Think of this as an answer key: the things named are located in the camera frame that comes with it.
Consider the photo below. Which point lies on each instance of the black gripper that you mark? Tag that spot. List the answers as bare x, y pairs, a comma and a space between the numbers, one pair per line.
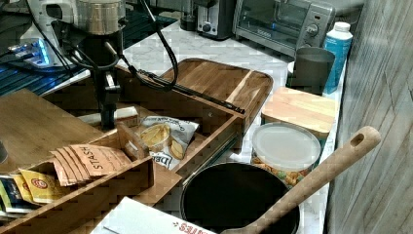
100, 54

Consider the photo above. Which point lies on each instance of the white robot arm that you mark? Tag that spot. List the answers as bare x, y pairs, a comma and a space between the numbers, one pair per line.
85, 33

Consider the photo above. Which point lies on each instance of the white potato chips bag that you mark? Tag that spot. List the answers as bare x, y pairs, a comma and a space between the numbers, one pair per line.
167, 138

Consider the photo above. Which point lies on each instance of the orange Stash tea packets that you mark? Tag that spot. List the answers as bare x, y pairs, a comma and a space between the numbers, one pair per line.
80, 163

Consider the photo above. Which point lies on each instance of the wooden tea organizer box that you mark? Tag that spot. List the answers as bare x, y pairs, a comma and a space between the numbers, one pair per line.
86, 204

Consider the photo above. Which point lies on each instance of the black induction cooktop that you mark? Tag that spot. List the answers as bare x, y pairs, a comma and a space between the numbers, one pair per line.
16, 75

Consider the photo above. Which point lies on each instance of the yellow tea packet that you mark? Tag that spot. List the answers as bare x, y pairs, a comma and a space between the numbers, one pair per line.
43, 188

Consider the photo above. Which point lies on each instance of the open wooden drawer box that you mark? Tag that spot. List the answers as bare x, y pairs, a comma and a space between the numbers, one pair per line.
78, 99

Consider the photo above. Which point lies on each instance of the white paper box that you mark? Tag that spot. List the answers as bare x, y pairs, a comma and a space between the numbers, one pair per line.
132, 217

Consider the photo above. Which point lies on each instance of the silver black toaster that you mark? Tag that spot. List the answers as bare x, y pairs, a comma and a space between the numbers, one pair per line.
215, 18

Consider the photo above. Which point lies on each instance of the dark blue tea packet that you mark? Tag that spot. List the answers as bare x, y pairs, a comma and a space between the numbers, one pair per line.
11, 197

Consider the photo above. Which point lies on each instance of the black cooking pot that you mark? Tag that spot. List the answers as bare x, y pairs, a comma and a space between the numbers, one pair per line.
229, 195

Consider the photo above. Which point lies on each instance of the silver toaster oven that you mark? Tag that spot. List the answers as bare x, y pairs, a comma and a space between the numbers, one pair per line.
283, 25

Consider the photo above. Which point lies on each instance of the plastic snack container clear lid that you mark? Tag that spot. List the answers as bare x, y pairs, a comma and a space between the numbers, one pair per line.
287, 151

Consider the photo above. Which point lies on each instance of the dark grey cup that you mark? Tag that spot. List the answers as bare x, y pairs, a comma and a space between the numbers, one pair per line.
311, 69

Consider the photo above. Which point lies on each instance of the container with wooden lid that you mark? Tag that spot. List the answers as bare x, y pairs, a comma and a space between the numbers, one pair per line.
311, 112

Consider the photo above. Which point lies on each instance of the blue bottle white cap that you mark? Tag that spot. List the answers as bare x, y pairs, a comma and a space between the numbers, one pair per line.
338, 42

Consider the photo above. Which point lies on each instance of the wooden spoon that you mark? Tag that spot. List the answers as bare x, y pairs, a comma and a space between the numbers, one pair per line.
362, 142

